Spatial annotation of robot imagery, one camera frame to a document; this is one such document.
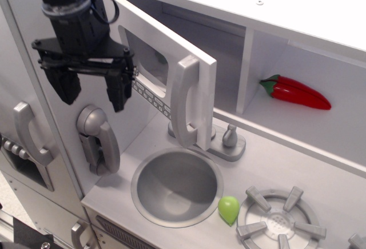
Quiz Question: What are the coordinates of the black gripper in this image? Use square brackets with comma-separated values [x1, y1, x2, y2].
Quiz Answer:
[31, 11, 134, 113]

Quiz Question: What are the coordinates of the white microwave door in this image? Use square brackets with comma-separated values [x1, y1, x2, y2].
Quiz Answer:
[111, 0, 217, 150]

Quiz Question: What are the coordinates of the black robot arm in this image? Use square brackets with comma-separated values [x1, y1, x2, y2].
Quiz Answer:
[32, 0, 136, 112]

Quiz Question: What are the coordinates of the grey toy telephone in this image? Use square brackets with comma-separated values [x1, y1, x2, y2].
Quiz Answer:
[76, 105, 120, 176]

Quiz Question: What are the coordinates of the round metal sink bowl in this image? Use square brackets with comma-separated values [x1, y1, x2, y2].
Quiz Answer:
[131, 148, 224, 228]

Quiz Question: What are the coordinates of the grey toy faucet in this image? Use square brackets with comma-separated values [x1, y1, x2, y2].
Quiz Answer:
[168, 120, 246, 162]

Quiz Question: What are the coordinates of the white toy kitchen cabinet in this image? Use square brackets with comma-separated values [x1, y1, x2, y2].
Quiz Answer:
[1, 0, 365, 248]

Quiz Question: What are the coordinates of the green toy pear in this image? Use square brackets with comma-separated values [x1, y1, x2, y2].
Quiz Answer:
[217, 196, 240, 226]

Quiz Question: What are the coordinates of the red toy chili pepper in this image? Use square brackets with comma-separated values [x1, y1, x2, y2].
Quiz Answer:
[259, 74, 332, 110]

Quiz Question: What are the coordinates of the grey toy stove burner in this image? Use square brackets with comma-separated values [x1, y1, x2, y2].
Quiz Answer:
[236, 186, 327, 248]

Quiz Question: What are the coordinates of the grey fridge door handle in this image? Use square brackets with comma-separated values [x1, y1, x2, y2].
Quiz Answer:
[13, 101, 53, 166]

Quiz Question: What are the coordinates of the grey oven door handle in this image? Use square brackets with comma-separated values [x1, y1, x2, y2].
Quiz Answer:
[71, 222, 90, 249]

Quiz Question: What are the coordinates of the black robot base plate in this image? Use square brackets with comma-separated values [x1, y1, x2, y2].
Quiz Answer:
[1, 210, 58, 249]

